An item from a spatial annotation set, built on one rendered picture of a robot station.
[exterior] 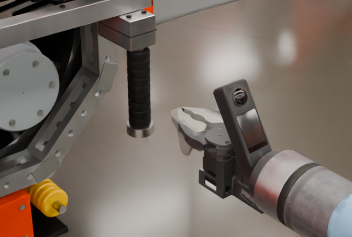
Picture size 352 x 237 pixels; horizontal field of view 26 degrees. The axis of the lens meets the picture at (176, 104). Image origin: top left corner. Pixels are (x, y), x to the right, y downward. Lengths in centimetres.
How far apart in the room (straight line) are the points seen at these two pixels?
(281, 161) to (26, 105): 41
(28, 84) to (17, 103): 3
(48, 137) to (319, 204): 68
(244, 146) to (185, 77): 215
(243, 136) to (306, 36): 260
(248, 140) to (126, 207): 138
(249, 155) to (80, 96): 51
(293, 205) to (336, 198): 6
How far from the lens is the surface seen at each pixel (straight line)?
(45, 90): 118
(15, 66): 114
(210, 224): 229
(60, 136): 142
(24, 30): 107
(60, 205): 148
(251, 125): 102
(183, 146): 112
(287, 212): 96
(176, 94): 301
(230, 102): 100
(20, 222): 145
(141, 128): 122
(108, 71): 142
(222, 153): 103
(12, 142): 148
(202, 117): 111
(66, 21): 111
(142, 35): 115
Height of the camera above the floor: 137
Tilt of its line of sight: 28 degrees down
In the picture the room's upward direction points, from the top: straight up
